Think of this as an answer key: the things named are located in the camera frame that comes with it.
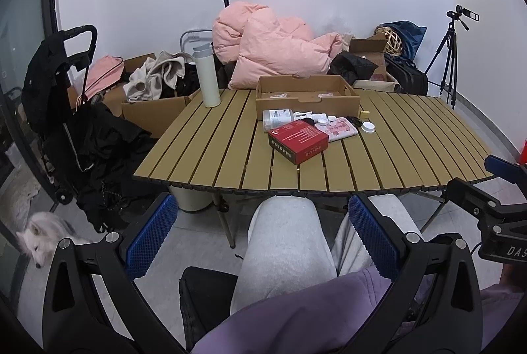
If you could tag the black tripod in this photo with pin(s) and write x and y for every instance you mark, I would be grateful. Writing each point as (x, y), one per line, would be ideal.
(446, 57)

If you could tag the red cardboard box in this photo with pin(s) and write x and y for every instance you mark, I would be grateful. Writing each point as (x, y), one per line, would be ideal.
(298, 142)

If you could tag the white dog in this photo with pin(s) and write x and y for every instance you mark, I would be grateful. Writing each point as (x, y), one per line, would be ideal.
(43, 234)

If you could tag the white spray bottle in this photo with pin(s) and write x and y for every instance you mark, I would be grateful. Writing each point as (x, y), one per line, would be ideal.
(315, 117)

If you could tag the black suitcase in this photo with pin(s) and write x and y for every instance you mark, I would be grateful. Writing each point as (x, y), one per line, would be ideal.
(407, 78)

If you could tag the pink bag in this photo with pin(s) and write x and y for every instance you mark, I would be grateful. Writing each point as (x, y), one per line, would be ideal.
(105, 74)

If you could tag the white bin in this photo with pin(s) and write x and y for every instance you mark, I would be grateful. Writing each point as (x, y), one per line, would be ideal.
(191, 199)

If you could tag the white thermos bottle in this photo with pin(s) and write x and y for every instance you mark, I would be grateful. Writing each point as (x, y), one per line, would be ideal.
(206, 78)

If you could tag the black seat cushion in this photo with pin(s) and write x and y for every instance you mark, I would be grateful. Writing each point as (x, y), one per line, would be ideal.
(206, 304)

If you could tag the beige bag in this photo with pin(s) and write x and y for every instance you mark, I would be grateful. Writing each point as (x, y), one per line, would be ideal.
(376, 84)

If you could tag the small white round jar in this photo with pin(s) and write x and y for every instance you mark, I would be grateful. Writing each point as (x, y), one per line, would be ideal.
(330, 122)
(367, 127)

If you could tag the person's right leg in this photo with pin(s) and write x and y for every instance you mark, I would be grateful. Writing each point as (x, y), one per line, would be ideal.
(381, 210)

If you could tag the pink patterned pouch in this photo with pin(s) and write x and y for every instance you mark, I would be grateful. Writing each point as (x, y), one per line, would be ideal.
(337, 129)

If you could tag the person's right forearm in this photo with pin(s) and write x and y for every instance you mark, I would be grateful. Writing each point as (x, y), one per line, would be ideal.
(508, 308)

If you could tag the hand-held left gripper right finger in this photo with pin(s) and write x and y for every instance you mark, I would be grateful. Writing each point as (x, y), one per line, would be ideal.
(372, 232)

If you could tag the pink duvet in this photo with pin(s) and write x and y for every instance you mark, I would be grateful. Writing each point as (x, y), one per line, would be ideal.
(267, 45)

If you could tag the black garment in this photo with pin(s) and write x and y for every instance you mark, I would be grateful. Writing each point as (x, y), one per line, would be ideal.
(185, 80)

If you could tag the large cardboard box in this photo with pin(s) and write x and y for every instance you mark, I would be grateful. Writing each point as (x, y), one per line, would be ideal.
(156, 113)

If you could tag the person's leg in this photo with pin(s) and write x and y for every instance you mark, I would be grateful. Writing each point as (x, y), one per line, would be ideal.
(381, 210)
(284, 243)

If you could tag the red container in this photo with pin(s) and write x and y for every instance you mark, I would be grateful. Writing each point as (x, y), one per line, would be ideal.
(524, 154)

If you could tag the white fluffy mat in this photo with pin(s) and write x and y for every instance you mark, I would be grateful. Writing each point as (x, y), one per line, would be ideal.
(18, 193)

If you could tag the black jacket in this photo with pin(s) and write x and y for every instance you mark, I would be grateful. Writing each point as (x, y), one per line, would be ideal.
(354, 68)

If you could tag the black stroller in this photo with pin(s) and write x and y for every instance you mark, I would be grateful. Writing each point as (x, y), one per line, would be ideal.
(61, 61)

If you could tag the shallow cardboard tray box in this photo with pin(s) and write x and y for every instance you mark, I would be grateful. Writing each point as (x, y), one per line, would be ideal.
(306, 103)

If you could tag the person's left leg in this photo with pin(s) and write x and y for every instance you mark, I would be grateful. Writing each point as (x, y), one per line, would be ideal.
(284, 243)

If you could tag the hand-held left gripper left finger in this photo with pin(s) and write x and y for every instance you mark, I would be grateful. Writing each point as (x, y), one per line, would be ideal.
(152, 232)

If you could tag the open brown cardboard box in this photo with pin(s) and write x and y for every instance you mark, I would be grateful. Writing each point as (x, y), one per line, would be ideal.
(366, 47)

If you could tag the blue bag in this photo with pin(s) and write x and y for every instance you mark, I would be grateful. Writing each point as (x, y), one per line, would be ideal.
(411, 37)

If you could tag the clear jar with white label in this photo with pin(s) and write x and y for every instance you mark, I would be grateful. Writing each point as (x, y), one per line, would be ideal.
(278, 118)

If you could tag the glass sliding door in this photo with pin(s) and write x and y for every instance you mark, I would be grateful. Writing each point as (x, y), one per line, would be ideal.
(22, 49)

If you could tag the purple hoodie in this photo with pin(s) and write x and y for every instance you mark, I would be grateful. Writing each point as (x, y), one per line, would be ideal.
(296, 317)

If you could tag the woven rattan ball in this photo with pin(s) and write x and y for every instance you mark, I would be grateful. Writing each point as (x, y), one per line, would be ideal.
(391, 41)

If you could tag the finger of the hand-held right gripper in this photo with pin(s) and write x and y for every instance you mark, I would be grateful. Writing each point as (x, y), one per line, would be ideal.
(469, 195)
(504, 169)

